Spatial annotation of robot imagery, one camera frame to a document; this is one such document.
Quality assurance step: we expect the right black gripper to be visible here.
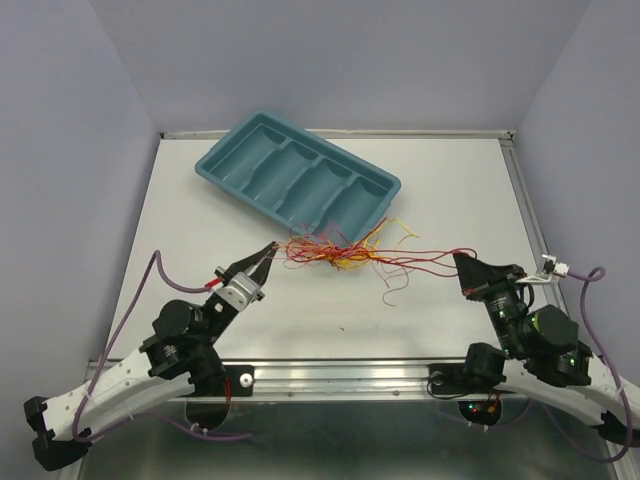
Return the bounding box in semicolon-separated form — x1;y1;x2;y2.
454;248;528;356

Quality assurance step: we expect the red yellow wire bundle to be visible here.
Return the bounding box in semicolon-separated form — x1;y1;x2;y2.
272;215;474;307

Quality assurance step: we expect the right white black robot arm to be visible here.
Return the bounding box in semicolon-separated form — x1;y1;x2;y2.
453;252;639;448

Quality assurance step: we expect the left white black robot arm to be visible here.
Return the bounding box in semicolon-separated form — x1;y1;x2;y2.
23;242;278;471

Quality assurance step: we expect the teal plastic compartment tray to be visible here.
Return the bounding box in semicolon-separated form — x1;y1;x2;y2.
195;111;401;246

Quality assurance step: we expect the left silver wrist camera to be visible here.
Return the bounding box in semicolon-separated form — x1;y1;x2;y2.
218;272;264;312

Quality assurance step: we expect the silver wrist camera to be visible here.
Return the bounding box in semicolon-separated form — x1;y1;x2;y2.
516;254;570;285
218;272;264;312

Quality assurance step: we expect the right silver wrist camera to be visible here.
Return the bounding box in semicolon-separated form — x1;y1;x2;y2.
516;254;570;285

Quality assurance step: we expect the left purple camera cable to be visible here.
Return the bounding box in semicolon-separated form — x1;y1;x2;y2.
72;249;251;444

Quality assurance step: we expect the aluminium table edge frame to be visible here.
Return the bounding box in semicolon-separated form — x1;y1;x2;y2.
136;138;539;333

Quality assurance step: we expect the aluminium front mounting rail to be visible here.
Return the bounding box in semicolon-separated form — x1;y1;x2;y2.
84;357;526;404

